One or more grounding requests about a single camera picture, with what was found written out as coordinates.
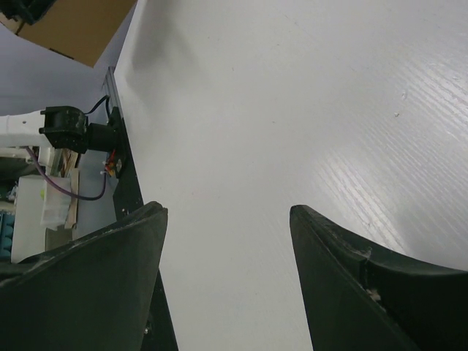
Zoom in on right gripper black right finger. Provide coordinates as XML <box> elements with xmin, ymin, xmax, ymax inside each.
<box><xmin>290</xmin><ymin>205</ymin><xmax>467</xmax><ymax>350</ymax></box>

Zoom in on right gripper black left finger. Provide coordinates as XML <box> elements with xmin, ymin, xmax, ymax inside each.
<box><xmin>1</xmin><ymin>202</ymin><xmax>168</xmax><ymax>350</ymax></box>

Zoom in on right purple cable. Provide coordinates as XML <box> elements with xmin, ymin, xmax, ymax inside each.
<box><xmin>25</xmin><ymin>146</ymin><xmax>110</xmax><ymax>202</ymax></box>

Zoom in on clutter beside the table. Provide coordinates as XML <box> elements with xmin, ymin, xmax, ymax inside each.
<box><xmin>1</xmin><ymin>148</ymin><xmax>78</xmax><ymax>263</ymax></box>

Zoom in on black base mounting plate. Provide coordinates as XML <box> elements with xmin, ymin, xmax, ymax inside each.
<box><xmin>106</xmin><ymin>102</ymin><xmax>178</xmax><ymax>350</ymax></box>

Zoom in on cardboard panel outside enclosure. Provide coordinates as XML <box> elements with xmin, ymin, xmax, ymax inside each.
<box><xmin>10</xmin><ymin>0</ymin><xmax>135</xmax><ymax>67</ymax></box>

